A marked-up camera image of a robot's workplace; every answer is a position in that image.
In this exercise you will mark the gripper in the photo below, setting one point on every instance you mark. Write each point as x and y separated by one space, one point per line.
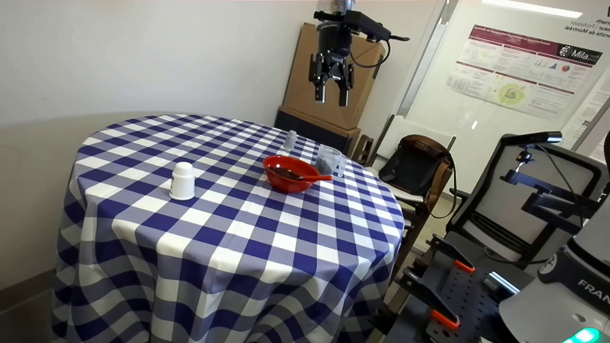
334 40

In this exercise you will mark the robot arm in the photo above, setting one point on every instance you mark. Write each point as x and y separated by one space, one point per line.
562 295

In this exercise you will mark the clear plastic jug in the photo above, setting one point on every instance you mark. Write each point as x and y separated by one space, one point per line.
330 159

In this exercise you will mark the stack of cardboard boxes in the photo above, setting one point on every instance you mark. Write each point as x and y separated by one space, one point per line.
305 90

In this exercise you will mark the dark low cabinet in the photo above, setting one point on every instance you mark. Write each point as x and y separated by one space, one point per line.
310 128

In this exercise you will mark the small grey shaker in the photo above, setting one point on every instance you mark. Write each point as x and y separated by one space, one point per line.
290 140

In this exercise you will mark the red spoon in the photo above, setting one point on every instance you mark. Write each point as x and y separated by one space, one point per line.
317 178

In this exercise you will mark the dark beans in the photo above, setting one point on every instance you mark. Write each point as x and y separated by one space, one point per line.
285 172

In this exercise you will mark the red bowl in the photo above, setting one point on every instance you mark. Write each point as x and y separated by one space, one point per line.
286 183

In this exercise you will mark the black bag with brown trim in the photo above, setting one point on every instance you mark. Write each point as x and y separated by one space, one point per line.
414 169

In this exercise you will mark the wooden chair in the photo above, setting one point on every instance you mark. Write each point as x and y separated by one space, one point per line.
414 209

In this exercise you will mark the white plastic bottle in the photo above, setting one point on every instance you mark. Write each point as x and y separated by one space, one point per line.
182 183

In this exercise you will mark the research poster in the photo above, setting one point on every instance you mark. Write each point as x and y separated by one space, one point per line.
524 71

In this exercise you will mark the blue white checked tablecloth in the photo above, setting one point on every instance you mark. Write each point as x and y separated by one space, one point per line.
214 238

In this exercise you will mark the black office chair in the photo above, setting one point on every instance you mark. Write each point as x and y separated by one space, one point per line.
495 200

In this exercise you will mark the black clamp with orange tips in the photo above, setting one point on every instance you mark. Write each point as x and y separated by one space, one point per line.
450 252
429 295

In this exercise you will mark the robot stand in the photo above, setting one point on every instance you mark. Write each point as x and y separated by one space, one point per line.
467 295

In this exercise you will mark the white paper sheet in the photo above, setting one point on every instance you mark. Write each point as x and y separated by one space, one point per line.
588 119

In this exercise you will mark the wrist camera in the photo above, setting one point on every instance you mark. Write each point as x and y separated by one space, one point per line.
367 24

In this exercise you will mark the camera on mount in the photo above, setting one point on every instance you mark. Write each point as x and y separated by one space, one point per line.
538 138

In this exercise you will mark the silver metal bracket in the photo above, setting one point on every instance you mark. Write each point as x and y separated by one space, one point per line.
500 283

